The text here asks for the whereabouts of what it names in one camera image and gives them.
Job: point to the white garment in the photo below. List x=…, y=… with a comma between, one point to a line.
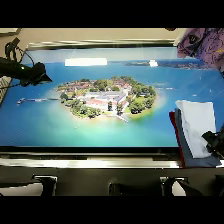
x=196, y=123

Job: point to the grey garment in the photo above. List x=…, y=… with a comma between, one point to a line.
x=193, y=161

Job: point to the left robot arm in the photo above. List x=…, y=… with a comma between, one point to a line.
x=11, y=68

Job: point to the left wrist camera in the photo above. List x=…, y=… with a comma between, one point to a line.
x=11, y=46

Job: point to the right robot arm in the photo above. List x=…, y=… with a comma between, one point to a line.
x=215, y=141

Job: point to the purple patterned garment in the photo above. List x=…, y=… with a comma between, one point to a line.
x=203, y=45

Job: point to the red garment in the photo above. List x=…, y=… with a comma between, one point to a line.
x=173, y=121

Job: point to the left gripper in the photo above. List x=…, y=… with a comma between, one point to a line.
x=35, y=75

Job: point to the silver frame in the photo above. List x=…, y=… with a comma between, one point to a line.
x=100, y=163

